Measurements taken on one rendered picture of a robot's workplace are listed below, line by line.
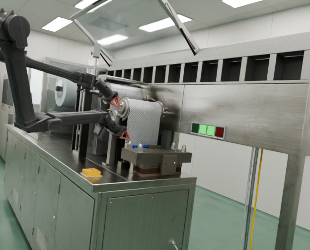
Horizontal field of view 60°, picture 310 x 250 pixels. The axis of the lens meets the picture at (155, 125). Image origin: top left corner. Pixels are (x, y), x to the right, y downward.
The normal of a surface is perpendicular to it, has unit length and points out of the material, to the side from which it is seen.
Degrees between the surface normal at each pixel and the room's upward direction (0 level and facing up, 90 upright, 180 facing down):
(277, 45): 90
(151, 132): 90
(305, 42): 90
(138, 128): 90
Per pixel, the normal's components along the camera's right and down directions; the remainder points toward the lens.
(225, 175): -0.80, -0.06
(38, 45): 0.59, 0.11
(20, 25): 0.86, 0.32
